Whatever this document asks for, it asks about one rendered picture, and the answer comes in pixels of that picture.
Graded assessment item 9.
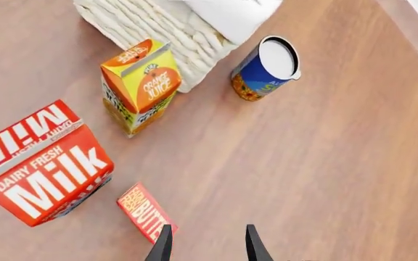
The orange juice carton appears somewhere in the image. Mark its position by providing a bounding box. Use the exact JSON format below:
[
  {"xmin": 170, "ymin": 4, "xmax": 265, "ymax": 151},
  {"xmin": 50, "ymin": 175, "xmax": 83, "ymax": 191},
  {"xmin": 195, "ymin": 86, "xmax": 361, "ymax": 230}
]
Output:
[{"xmin": 99, "ymin": 38, "xmax": 183, "ymax": 138}]

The blue soup tin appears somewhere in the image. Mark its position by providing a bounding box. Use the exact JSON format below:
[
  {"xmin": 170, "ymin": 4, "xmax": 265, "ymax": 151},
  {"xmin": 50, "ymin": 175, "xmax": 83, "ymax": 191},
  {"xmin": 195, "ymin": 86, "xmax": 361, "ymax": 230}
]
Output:
[{"xmin": 230, "ymin": 35, "xmax": 301, "ymax": 102}]

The white woven basket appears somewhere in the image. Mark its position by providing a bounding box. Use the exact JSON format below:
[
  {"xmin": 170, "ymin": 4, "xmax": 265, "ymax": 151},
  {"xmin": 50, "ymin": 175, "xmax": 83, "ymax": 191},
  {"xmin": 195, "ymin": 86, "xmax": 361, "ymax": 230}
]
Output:
[{"xmin": 73, "ymin": 0, "xmax": 239, "ymax": 94}]

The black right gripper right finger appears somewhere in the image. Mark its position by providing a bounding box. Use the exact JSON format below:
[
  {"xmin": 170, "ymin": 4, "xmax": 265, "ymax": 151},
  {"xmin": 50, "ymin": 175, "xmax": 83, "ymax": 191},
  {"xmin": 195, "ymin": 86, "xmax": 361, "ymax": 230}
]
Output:
[{"xmin": 245, "ymin": 224, "xmax": 276, "ymax": 261}]

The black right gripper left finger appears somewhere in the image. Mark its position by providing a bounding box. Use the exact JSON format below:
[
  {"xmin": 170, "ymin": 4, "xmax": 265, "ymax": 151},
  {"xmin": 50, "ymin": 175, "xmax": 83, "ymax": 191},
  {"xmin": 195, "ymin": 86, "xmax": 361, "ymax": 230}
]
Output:
[{"xmin": 144, "ymin": 224, "xmax": 174, "ymax": 261}]

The red butter box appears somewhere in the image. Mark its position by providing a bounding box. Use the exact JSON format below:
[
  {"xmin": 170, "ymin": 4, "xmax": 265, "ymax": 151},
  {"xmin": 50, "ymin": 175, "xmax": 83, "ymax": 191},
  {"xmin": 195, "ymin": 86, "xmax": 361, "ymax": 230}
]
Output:
[{"xmin": 116, "ymin": 181, "xmax": 179, "ymax": 246}]

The red milk carton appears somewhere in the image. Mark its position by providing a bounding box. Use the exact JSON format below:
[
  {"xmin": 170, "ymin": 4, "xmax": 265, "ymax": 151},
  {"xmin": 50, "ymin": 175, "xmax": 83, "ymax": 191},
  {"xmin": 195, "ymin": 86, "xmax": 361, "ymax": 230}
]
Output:
[{"xmin": 0, "ymin": 98, "xmax": 115, "ymax": 228}]

